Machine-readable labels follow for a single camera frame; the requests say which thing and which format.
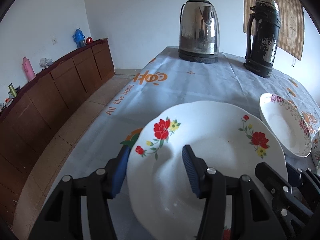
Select white bowl pink flowers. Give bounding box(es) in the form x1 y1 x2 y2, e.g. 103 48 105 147
259 93 312 159

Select pink thermos bottle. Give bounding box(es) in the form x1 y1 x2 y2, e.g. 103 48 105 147
22 57 36 81

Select blue thermos bottle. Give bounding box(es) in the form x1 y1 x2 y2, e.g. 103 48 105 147
73 29 86 48

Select black thermos flask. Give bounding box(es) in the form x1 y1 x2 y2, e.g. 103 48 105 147
244 0 281 79

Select white plate red flowers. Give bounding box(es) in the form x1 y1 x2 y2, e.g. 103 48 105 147
126 100 289 240

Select green gold can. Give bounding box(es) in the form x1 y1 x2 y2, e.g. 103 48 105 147
8 83 17 98

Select bamboo window blind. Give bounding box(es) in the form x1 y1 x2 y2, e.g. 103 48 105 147
241 0 305 61

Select small red object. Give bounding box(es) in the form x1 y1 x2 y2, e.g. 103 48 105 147
86 37 93 44

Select brown wooden sideboard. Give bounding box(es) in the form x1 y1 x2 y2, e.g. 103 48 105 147
1 38 114 224

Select white enamel bowl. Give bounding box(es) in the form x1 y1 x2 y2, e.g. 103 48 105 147
311 128 320 166

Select crumpled plastic bag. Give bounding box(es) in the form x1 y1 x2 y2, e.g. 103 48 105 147
39 58 54 69

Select stainless steel electric kettle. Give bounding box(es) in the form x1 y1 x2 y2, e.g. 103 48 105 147
178 0 220 64

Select white printed tablecloth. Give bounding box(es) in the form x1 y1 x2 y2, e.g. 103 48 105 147
15 45 320 240

